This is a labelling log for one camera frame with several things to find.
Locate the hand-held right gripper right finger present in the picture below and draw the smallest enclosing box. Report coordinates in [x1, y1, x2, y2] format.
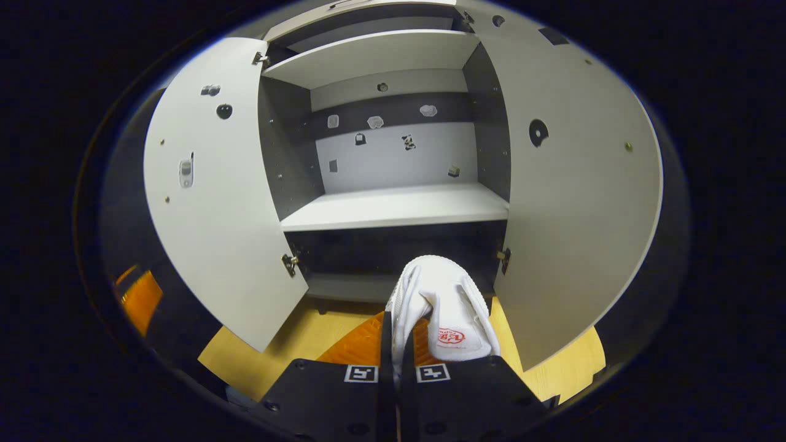
[397, 316, 559, 442]

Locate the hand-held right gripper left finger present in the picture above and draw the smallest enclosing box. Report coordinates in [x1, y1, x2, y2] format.
[246, 310, 397, 442]

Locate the white shoe cabinet door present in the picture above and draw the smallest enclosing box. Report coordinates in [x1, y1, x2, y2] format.
[142, 37, 309, 354]
[457, 0, 664, 372]

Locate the white canvas shoe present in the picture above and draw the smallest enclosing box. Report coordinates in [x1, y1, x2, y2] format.
[386, 255, 501, 387]

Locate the white shoe cabinet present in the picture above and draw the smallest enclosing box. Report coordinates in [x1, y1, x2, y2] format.
[142, 0, 664, 372]

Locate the white cabinet shelf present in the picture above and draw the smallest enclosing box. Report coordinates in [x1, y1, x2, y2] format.
[262, 29, 481, 91]
[281, 182, 510, 233]

